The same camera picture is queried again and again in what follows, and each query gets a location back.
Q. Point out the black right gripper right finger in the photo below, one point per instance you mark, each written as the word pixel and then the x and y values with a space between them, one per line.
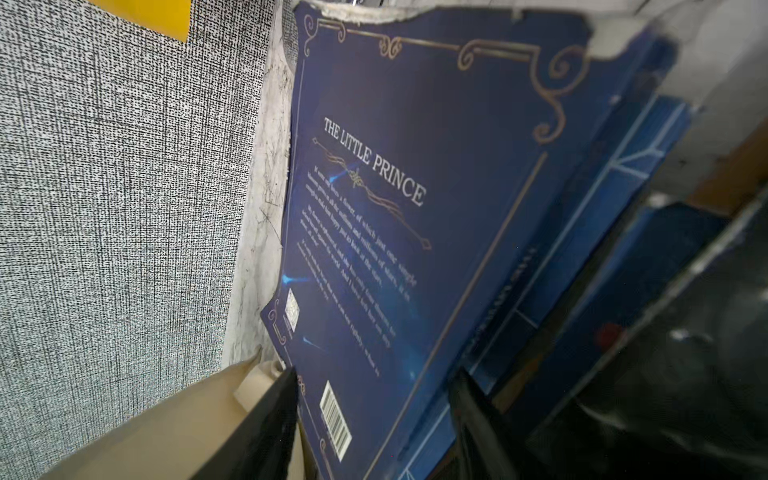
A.
pixel 484 448

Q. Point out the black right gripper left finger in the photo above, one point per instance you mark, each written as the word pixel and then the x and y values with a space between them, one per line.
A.
pixel 261 446

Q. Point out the cream canvas tote bag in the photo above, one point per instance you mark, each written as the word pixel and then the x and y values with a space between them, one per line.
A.
pixel 174 439

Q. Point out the blue book yellow label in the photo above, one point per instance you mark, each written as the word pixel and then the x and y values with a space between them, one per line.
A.
pixel 631 148

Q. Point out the little prince blue book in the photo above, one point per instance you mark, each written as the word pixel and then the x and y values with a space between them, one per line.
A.
pixel 426 151

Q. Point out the black cover book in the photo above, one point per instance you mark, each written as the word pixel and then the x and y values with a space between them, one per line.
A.
pixel 660 370

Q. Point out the yellow wine glass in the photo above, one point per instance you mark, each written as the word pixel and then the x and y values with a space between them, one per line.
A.
pixel 167 17

